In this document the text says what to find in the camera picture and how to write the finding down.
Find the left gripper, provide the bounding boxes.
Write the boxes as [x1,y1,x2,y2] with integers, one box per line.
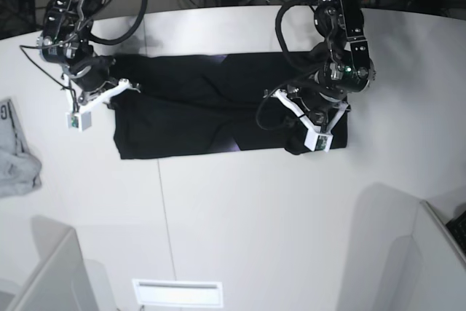
[287,81,351,125]

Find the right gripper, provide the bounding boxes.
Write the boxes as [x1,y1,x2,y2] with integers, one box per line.
[65,55,141,102]

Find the black T-shirt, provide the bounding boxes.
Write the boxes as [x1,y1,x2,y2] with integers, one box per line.
[105,52,352,161]

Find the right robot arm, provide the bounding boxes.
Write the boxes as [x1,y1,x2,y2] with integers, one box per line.
[38,0,148,95]

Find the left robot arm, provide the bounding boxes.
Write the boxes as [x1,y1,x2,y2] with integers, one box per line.
[275,0,375,128]

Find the grey folded garment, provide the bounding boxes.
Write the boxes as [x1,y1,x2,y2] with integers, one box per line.
[1,98,42,199]

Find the black keyboard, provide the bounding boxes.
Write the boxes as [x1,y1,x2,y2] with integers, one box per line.
[446,212,466,254]

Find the white box right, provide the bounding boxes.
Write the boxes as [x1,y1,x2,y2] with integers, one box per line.
[390,201,465,311]

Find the white box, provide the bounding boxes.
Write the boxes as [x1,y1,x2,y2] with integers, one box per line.
[390,201,465,311]
[6,229,99,310]

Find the white box left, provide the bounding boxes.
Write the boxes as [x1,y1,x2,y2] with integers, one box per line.
[6,229,99,310]

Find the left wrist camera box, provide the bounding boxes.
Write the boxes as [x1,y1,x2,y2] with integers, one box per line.
[304,129,333,152]

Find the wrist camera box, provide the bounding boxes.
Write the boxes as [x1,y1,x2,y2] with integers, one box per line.
[304,129,333,152]
[66,112,92,132]

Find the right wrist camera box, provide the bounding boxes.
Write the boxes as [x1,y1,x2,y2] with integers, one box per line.
[66,112,92,132]

